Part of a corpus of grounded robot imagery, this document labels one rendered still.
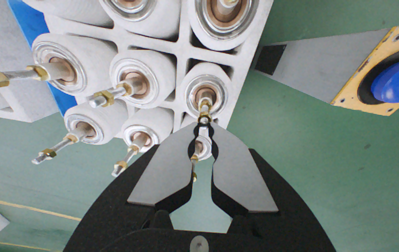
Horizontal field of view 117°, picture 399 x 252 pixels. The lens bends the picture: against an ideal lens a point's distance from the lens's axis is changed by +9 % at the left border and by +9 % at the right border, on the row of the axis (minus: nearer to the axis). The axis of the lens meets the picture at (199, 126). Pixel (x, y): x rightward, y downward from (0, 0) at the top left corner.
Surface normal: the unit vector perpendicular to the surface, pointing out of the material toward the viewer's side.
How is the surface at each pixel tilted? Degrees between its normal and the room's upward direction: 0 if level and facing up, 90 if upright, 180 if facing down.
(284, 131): 0
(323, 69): 90
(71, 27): 0
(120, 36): 0
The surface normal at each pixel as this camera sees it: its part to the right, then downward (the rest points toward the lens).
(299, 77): -0.98, -0.18
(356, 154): -0.06, 0.52
